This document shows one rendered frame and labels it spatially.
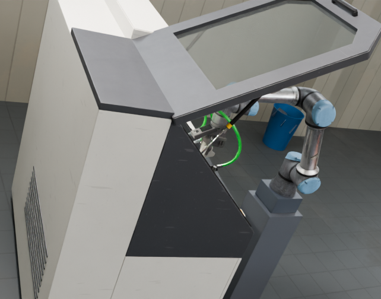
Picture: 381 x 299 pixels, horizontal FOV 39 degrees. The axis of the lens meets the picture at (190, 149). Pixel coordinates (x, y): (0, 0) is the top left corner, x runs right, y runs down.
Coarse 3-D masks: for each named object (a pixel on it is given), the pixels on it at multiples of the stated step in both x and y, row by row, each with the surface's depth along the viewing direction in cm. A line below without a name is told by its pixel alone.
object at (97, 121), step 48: (96, 0) 296; (48, 48) 286; (96, 48) 226; (48, 96) 272; (96, 96) 190; (144, 96) 200; (48, 144) 260; (96, 144) 194; (144, 144) 200; (48, 192) 249; (96, 192) 206; (144, 192) 213; (48, 240) 239; (96, 240) 219; (48, 288) 229; (96, 288) 235
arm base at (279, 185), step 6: (276, 180) 296; (282, 180) 294; (288, 180) 292; (270, 186) 299; (276, 186) 295; (282, 186) 294; (288, 186) 294; (294, 186) 295; (276, 192) 296; (282, 192) 294; (288, 192) 294; (294, 192) 297
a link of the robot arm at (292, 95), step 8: (288, 88) 265; (296, 88) 264; (304, 88) 265; (264, 96) 258; (272, 96) 259; (280, 96) 261; (288, 96) 262; (296, 96) 263; (304, 96) 263; (296, 104) 266
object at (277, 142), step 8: (280, 104) 566; (288, 104) 568; (272, 112) 553; (280, 112) 541; (288, 112) 570; (296, 112) 566; (272, 120) 552; (280, 120) 544; (288, 120) 542; (296, 120) 543; (272, 128) 553; (280, 128) 548; (288, 128) 547; (296, 128) 553; (264, 136) 566; (272, 136) 556; (280, 136) 552; (288, 136) 554; (272, 144) 559; (280, 144) 558
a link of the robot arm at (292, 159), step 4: (288, 152) 292; (292, 152) 292; (296, 152) 294; (288, 156) 290; (292, 156) 288; (296, 156) 289; (300, 156) 291; (284, 160) 293; (288, 160) 289; (292, 160) 288; (296, 160) 286; (284, 164) 292; (288, 164) 289; (292, 164) 287; (296, 164) 286; (280, 168) 296; (284, 168) 292; (288, 168) 288; (292, 168) 286; (280, 172) 295; (284, 172) 292; (288, 172) 288; (284, 176) 292; (288, 176) 291
